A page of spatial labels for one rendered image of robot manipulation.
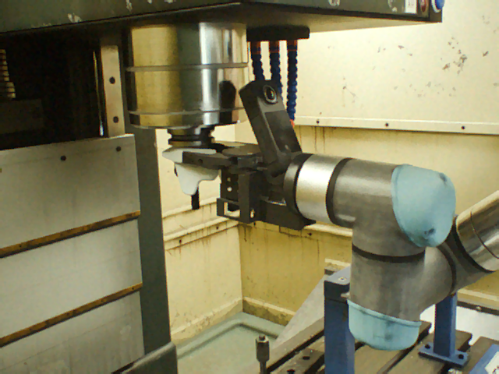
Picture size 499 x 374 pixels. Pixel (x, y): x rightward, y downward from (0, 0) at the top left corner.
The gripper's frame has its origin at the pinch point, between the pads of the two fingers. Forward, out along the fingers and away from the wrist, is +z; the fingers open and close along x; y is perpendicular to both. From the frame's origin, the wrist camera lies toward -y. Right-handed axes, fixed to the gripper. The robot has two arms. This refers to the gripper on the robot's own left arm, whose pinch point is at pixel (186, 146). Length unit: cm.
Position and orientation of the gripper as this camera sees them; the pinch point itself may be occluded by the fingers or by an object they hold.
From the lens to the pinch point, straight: 75.8
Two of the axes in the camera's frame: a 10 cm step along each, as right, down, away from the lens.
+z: -7.7, -1.6, 6.2
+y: 0.0, 9.7, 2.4
